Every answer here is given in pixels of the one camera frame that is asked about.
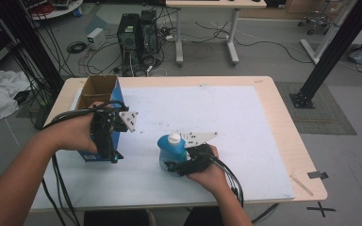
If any grey floor mat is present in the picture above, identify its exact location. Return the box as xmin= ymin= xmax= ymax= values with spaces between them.
xmin=274 ymin=81 xmax=358 ymax=137

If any blue cardboard box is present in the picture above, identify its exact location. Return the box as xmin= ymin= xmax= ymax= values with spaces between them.
xmin=74 ymin=74 xmax=125 ymax=163

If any black computer tower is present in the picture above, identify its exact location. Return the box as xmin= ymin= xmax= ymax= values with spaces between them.
xmin=116 ymin=12 xmax=141 ymax=77
xmin=139 ymin=9 xmax=160 ymax=60

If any black aluminium post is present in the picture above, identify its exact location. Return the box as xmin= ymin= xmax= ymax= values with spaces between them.
xmin=289 ymin=0 xmax=362 ymax=110
xmin=0 ymin=0 xmax=66 ymax=130

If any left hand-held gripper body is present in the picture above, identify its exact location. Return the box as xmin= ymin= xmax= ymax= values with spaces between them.
xmin=89 ymin=107 xmax=140 ymax=165

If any blue bottle with white cap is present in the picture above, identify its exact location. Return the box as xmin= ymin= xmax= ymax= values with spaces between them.
xmin=156 ymin=132 xmax=189 ymax=177

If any black tape piece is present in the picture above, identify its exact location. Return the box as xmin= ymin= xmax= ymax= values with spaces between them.
xmin=306 ymin=170 xmax=330 ymax=181

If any person's leg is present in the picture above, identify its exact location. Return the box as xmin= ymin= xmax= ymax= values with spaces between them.
xmin=83 ymin=209 xmax=151 ymax=226
xmin=183 ymin=205 xmax=224 ymax=226

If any black tape cross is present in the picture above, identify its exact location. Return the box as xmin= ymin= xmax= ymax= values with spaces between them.
xmin=305 ymin=201 xmax=337 ymax=218

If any person's left hand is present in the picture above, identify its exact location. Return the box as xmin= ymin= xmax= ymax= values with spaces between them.
xmin=47 ymin=101 xmax=107 ymax=154

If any person's right leg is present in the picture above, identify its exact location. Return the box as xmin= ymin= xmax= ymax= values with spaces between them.
xmin=183 ymin=205 xmax=224 ymax=226

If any office chair base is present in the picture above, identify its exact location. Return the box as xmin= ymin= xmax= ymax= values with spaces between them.
xmin=297 ymin=10 xmax=333 ymax=36

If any small white box device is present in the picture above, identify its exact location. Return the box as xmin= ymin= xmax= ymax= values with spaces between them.
xmin=86 ymin=27 xmax=107 ymax=51

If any round white table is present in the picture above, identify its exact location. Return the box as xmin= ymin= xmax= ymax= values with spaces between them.
xmin=27 ymin=0 xmax=85 ymax=22

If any thin wooden stick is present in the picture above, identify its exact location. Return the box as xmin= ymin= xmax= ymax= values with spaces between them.
xmin=289 ymin=174 xmax=315 ymax=198

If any long black floor cable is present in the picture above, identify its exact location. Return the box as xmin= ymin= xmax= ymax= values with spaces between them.
xmin=195 ymin=21 xmax=314 ymax=64

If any person's left leg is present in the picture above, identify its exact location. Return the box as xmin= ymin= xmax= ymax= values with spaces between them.
xmin=83 ymin=209 xmax=151 ymax=226

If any person's right hand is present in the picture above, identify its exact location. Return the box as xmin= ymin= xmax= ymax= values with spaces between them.
xmin=186 ymin=144 xmax=231 ymax=195

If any white metal stand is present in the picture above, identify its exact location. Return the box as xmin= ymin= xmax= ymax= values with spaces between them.
xmin=299 ymin=0 xmax=359 ymax=66

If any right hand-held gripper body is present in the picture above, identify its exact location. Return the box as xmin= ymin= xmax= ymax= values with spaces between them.
xmin=164 ymin=131 xmax=219 ymax=177

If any coiled black cable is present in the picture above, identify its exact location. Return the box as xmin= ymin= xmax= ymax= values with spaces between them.
xmin=66 ymin=40 xmax=89 ymax=55

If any white desk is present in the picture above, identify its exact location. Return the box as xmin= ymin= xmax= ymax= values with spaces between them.
xmin=165 ymin=0 xmax=268 ymax=67

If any black cable bundle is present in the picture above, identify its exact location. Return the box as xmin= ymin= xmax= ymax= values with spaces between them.
xmin=211 ymin=155 xmax=279 ymax=224
xmin=40 ymin=99 xmax=130 ymax=226

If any white foam sheet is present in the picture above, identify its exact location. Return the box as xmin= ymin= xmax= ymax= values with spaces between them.
xmin=31 ymin=85 xmax=296 ymax=211

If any white cloth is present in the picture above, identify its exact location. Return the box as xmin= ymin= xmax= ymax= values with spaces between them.
xmin=0 ymin=68 xmax=31 ymax=125

